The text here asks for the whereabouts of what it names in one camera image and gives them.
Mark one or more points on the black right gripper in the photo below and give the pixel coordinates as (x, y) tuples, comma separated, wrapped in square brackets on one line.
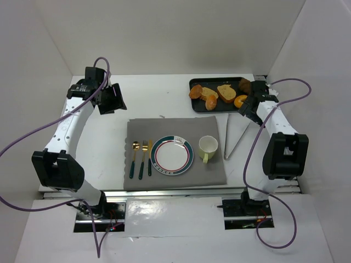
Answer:
[(249, 105)]

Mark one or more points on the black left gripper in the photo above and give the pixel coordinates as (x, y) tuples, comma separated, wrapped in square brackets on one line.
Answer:
[(110, 99)]

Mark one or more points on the metal tongs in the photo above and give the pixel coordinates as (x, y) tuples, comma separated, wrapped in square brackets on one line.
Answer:
[(235, 129)]

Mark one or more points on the toast bread slice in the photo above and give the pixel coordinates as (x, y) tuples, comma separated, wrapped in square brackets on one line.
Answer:
[(226, 93)]

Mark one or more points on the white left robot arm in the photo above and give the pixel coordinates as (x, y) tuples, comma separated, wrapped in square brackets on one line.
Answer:
[(56, 166)]

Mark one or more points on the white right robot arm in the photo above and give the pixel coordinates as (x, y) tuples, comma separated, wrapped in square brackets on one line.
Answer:
[(284, 158)]

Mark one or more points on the small orange bread roll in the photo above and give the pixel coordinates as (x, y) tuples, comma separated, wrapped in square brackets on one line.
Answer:
[(211, 103)]

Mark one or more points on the flat bread slice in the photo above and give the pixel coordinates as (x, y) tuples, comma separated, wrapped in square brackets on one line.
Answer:
[(206, 92)]

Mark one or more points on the orange donut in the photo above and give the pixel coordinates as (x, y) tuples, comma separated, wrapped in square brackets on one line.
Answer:
[(239, 100)]

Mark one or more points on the black rectangular tray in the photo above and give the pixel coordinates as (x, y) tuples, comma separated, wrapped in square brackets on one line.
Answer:
[(198, 105)]

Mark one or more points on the light green mug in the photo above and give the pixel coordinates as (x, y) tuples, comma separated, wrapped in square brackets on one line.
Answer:
[(208, 146)]

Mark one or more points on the orange round bun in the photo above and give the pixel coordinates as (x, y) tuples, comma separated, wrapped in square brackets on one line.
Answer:
[(195, 92)]

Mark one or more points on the grey cloth placemat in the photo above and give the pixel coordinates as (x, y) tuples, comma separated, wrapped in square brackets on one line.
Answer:
[(190, 129)]

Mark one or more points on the white plate green red rim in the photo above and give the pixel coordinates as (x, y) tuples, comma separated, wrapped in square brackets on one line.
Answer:
[(172, 155)]

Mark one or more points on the gold spoon green handle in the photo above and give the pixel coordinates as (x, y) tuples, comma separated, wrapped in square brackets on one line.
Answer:
[(136, 147)]

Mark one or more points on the gold fork green handle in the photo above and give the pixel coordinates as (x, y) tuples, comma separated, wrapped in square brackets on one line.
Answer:
[(144, 150)]

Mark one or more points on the gold knife green handle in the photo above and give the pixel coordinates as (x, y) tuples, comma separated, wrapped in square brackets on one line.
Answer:
[(149, 159)]

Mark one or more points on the aluminium rail frame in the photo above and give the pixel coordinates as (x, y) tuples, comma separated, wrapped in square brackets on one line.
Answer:
[(292, 188)]

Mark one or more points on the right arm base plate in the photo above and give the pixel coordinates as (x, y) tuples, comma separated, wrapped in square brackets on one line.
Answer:
[(236, 218)]

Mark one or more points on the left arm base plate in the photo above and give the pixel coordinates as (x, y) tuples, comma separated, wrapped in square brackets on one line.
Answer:
[(111, 221)]

